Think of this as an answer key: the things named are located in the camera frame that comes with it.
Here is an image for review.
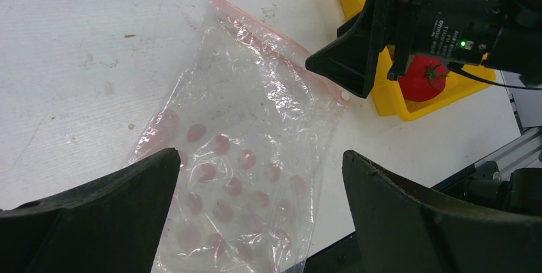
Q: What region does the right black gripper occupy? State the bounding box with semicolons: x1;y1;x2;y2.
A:
306;0;525;98

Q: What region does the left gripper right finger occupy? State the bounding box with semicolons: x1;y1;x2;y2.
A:
342;150;541;272

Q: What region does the black loop cable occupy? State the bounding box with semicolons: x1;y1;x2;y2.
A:
449;63;542;92

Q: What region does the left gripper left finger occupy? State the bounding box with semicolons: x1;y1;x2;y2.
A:
1;148;181;272

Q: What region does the red tomato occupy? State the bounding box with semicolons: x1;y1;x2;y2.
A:
398;56;449;102

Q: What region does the yellow plastic tray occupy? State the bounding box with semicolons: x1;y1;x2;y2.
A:
340;0;489;121

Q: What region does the clear zip top bag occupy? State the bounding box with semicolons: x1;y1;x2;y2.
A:
129;0;350;272

